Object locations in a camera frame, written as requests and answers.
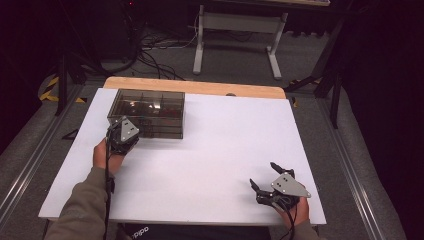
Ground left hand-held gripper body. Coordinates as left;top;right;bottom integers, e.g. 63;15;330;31
105;116;141;156

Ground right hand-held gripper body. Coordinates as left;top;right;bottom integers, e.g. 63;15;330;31
255;168;312;210

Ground smoky transparent drawer box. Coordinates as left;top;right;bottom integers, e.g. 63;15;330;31
106;88;186;140

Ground person's right hand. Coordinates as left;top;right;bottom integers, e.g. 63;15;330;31
275;196;311;230

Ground person's left hand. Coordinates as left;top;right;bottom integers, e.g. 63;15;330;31
92;137;126;176

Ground white board sheet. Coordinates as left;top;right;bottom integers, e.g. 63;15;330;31
38;87;328;226

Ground black metal stand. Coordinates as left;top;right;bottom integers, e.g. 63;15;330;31
283;13;348;130
53;0;111;117

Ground person's black printed clothing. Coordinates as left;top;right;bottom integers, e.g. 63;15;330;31
120;223;273;240

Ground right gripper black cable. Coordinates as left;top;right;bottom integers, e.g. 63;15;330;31
270;199;298;240

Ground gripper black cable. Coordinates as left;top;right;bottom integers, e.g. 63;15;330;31
270;199;298;240
102;131;116;240

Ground black triangular bracket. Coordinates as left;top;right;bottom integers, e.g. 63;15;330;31
61;128;80;141

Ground aluminium floor rail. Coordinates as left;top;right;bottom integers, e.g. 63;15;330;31
0;84;86;223
315;98;389;240

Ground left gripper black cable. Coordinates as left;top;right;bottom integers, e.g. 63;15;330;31
102;131;116;240

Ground black floor cables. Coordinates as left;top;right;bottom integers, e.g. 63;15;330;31
129;19;204;82

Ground white metal desk frame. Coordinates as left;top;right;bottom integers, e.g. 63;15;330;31
192;3;289;81

